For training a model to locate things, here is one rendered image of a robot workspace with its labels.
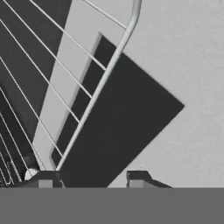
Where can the grey toaster oven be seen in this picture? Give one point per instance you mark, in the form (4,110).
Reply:
(17,29)

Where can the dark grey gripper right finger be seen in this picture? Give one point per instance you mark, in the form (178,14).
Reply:
(138,176)

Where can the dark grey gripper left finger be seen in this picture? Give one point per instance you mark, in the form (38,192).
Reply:
(48,177)

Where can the toaster oven door dark glass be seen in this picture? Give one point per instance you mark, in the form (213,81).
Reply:
(131,116)

